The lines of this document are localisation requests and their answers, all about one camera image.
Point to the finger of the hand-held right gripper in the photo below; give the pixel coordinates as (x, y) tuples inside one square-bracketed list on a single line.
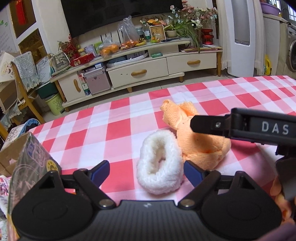
[(203, 124)]

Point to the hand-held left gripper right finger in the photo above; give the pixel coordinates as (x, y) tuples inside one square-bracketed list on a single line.
[(192, 171)]

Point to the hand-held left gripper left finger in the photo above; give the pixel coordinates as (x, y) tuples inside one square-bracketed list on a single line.
[(100, 170)]

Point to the orange knitted cloth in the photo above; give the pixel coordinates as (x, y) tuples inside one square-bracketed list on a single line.
[(198, 146)]

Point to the white fluffy scrunchie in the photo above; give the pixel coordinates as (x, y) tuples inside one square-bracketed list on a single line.
[(148, 178)]

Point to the printed cardboard box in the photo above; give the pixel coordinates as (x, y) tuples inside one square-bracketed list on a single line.
[(30, 157)]

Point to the person's right hand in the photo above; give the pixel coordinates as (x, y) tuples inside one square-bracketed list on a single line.
[(276, 190)]

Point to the red checkered tablecloth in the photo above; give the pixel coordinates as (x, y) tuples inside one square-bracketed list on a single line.
[(115, 129)]

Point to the yellow detergent bottle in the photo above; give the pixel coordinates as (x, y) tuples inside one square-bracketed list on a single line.
[(267, 66)]

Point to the cream television cabinet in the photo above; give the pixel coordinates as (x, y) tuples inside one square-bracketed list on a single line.
[(180, 62)]

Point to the light green trash bin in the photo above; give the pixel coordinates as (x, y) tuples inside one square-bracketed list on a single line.
[(55, 104)]

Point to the washing machine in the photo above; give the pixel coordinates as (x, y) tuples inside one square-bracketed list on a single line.
[(291, 46)]

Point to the floral quilted cushion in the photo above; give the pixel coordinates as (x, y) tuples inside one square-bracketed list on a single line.
[(25, 126)]

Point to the silver storage case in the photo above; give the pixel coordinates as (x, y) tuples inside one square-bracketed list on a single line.
[(97, 82)]

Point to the green potted plant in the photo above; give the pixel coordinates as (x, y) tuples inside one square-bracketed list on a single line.
[(182, 30)]

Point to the dark green container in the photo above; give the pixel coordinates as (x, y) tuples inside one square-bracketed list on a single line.
[(47, 89)]

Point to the bananas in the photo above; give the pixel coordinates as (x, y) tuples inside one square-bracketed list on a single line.
[(141, 43)]

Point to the wooden chair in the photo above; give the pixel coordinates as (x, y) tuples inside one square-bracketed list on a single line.
[(25, 99)]

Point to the white standing air conditioner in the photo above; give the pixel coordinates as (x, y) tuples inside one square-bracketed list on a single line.
[(242, 23)]

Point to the green label water bottle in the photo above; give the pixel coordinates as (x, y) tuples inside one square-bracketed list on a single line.
[(146, 32)]

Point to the red flat box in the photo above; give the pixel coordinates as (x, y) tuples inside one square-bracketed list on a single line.
[(82, 59)]

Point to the artificial flower bouquet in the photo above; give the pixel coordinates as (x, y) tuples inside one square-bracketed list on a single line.
[(196, 11)]

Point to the white plant print holder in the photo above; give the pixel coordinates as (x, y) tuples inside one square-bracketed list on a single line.
[(59, 60)]

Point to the clear plastic fruit bag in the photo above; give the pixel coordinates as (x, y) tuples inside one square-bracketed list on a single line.
[(128, 32)]

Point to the purple basin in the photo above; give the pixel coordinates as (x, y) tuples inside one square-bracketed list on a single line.
[(269, 8)]

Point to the bag of oranges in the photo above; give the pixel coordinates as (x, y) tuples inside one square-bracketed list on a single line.
[(108, 48)]

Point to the quilted chair cover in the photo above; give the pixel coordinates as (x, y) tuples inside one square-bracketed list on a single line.
[(24, 69)]

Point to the red berry branch decoration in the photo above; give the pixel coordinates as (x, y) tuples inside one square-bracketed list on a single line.
[(69, 47)]

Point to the cream printed cloth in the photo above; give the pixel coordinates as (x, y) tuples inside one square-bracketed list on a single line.
[(5, 67)]

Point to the black television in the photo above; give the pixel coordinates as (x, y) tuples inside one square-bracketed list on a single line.
[(104, 14)]

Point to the wooden photo frame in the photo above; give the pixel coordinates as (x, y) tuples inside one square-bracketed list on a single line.
[(157, 33)]

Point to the wall poster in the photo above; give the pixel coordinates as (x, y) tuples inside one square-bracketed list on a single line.
[(5, 34)]

